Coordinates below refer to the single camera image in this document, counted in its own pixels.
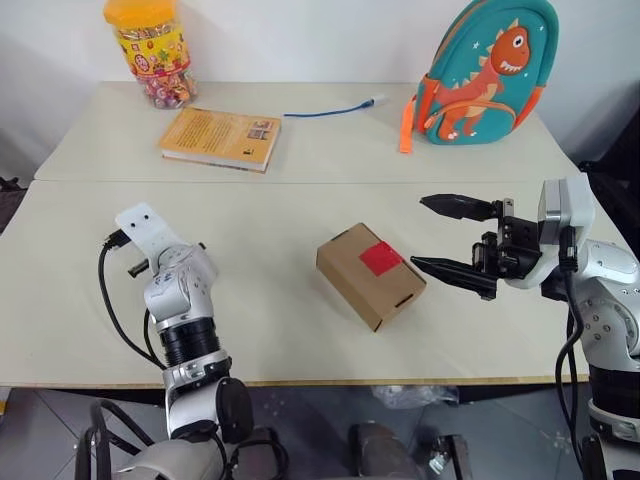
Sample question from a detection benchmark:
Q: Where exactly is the yellow paperback book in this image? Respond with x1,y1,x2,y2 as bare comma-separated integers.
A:
158,105,283,175

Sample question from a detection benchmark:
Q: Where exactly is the teal dinosaur backpack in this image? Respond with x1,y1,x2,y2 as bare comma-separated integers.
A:
398,0,561,155

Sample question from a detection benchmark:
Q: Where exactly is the black object beside table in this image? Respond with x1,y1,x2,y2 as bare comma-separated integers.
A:
576,82,640,247

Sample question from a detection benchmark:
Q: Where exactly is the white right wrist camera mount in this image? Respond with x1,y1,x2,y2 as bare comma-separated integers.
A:
536,174,597,252

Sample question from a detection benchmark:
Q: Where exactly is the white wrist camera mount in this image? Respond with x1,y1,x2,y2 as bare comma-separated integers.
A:
536,174,597,252
114,201,177,262

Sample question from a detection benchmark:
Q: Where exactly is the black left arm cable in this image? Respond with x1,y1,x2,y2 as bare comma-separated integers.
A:
97,228,169,370

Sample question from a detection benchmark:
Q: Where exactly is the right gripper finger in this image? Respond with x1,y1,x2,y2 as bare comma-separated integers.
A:
419,193,502,223
410,255,499,302

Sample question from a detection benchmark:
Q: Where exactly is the silver robot torso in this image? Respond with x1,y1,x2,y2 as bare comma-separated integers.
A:
111,438,224,480

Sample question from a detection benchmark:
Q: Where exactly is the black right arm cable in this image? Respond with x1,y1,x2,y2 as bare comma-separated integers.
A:
554,227,594,480

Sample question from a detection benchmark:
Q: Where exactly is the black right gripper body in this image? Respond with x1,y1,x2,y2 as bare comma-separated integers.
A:
471,198,544,284

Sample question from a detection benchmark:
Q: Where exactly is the brown cardboard box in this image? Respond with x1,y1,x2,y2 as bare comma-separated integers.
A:
315,222,428,333

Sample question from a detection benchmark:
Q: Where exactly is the blue cable with white plug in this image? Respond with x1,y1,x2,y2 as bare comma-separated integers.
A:
282,93,392,120

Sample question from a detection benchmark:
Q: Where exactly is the black cable loop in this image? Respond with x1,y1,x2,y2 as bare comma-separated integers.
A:
74,398,157,480

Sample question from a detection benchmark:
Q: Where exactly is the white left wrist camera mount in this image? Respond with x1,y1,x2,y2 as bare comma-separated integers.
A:
114,201,177,262

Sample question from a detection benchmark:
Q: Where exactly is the candy jar with orange lid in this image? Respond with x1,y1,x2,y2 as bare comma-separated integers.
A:
103,0,199,111

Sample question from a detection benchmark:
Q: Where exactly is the clear crumpled plastic bag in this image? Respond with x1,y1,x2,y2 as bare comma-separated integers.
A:
371,384,460,410

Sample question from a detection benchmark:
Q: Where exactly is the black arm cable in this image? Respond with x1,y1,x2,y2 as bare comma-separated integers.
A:
97,228,169,370
554,227,594,480

